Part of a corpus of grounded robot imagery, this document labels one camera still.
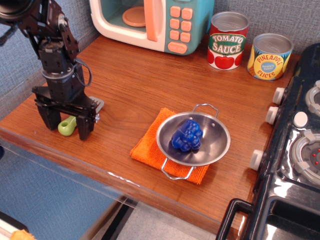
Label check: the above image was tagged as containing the black toy stove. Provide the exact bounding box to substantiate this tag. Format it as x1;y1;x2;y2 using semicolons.
240;43;320;240

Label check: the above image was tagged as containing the blue toy bell pepper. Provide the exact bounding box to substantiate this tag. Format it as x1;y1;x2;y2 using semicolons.
171;119;203;152

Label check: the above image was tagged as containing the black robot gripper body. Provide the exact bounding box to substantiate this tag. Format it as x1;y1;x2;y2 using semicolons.
32;62;97;120

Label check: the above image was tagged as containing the pineapple slices can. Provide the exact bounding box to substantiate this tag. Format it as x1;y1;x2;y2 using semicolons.
247;33;294;81

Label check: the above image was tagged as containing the green handled grey spatula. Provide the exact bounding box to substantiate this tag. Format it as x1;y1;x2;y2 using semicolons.
58;96;105;136

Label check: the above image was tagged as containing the black oven door handle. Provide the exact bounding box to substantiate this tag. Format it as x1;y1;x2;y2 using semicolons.
216;198;254;240

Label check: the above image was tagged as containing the white stove knob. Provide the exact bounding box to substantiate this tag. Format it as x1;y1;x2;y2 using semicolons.
265;106;279;125
249;149;264;171
272;87;285;105

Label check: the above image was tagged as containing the teal toy microwave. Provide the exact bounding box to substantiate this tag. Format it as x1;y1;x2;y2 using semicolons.
89;0;215;56

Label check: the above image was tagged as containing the tomato sauce can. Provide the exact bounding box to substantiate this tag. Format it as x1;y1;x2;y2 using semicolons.
207;11;250;70

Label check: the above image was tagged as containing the white stove knob middle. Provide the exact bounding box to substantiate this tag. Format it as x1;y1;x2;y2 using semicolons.
265;106;279;125

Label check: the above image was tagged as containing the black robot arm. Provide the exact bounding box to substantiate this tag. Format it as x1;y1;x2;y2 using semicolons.
0;0;99;140

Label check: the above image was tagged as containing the white stove knob front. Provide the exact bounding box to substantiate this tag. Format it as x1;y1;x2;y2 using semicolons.
249;149;264;171

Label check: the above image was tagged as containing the orange microfibre cloth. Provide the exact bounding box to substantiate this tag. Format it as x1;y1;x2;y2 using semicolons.
129;107;210;186

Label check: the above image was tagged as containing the orange object bottom left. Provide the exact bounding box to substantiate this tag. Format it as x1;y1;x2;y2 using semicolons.
10;229;35;240

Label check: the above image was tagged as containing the steel two-handled pan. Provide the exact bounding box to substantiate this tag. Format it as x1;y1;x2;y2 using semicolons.
156;103;231;180

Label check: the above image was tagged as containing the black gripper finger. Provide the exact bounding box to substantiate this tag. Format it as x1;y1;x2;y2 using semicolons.
76;115;95;141
36;102;62;131

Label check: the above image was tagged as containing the white stove knob rear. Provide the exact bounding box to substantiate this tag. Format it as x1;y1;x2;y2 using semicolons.
272;87;285;105

